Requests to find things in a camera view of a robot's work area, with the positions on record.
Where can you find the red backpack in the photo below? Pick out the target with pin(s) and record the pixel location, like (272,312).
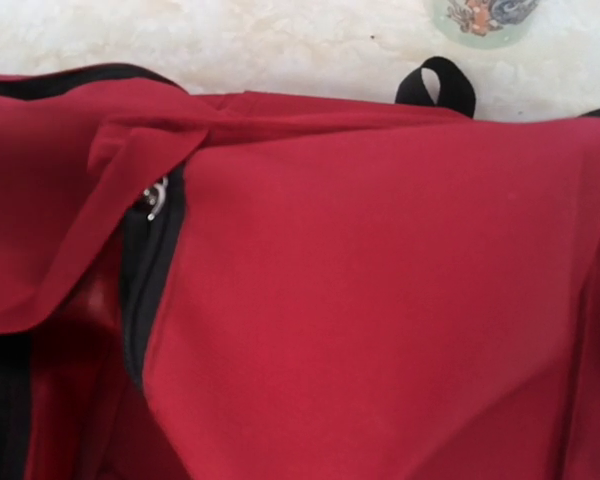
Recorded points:
(266,286)

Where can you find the white patterned ceramic mug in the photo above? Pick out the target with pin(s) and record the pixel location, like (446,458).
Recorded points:
(483,24)

